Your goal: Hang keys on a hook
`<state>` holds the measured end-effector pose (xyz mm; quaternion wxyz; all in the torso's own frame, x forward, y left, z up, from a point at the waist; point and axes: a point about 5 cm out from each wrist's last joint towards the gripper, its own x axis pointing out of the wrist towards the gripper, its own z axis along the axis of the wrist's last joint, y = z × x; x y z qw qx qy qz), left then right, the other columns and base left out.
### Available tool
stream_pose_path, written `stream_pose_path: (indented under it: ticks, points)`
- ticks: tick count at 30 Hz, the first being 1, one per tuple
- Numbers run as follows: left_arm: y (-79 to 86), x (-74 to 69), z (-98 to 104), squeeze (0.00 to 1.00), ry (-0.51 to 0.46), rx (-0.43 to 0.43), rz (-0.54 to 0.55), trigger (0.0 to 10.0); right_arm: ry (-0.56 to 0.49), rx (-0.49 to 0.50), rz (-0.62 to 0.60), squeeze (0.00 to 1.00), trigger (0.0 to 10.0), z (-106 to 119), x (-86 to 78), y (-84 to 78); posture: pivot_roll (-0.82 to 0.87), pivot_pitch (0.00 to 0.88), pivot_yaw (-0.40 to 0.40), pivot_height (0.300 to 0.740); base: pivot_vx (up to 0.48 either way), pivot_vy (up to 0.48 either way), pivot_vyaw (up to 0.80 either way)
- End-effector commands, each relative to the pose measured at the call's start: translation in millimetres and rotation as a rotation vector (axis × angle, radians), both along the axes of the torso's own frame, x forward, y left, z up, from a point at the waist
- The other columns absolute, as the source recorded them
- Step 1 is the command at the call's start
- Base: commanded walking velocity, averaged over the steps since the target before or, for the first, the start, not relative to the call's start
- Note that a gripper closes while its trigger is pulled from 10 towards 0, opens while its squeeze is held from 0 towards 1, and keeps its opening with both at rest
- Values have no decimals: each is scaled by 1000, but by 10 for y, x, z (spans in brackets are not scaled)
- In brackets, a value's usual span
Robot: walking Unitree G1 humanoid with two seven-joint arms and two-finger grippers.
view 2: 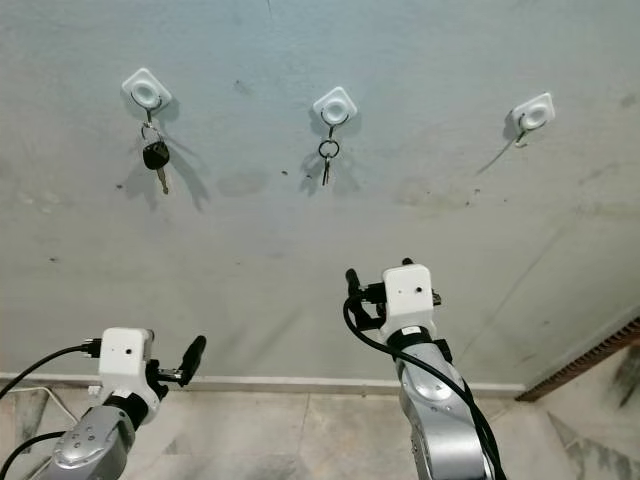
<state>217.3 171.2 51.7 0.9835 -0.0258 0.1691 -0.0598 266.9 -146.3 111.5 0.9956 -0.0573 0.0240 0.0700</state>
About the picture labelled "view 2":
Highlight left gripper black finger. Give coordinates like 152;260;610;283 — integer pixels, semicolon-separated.
180;335;207;386

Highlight pale skirting board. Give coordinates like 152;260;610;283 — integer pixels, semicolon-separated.
0;373;526;393

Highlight black head car key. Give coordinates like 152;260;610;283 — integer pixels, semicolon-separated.
142;118;171;196

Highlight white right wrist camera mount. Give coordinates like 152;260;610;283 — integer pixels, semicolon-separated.
380;260;437;337

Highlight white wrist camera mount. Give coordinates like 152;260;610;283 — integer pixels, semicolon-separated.
100;328;158;397
380;260;437;337

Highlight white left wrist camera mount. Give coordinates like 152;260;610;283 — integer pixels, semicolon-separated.
100;328;158;397

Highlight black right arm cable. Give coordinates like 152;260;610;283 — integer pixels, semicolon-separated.
342;300;508;480

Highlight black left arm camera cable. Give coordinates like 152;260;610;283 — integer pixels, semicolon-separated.
0;343;106;376

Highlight silver keys on dark ring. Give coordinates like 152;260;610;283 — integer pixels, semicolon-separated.
318;137;342;187

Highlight thin white cable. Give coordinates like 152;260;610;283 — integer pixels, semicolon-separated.
0;386;53;401

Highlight white square wall hook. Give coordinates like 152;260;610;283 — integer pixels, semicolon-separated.
510;92;557;149
121;68;173;114
312;86;359;128

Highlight brown brick tile wall edge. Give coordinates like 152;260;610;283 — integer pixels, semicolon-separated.
517;317;640;403

